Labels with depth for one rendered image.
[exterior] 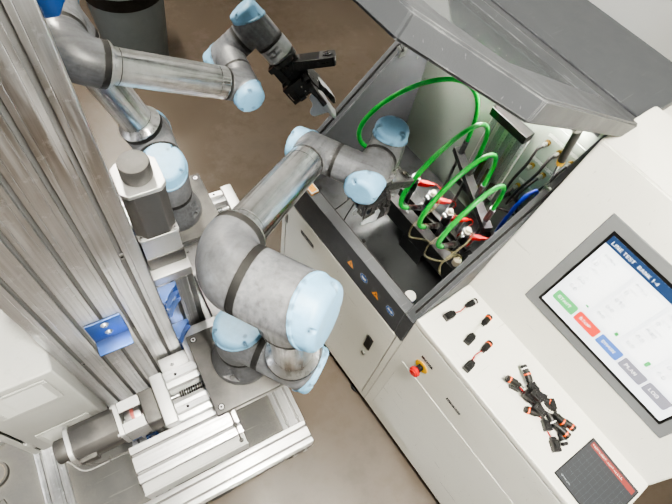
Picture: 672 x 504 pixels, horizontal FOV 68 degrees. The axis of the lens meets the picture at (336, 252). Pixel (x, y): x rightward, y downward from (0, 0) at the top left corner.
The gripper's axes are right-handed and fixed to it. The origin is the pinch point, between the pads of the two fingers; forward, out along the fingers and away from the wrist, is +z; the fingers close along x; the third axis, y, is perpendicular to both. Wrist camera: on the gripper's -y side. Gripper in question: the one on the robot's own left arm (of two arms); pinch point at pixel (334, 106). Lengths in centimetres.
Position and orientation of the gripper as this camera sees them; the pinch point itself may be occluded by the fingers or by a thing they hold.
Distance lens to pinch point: 146.6
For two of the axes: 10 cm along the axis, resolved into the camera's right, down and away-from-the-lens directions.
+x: 0.4, 7.3, -6.8
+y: -8.0, 4.3, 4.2
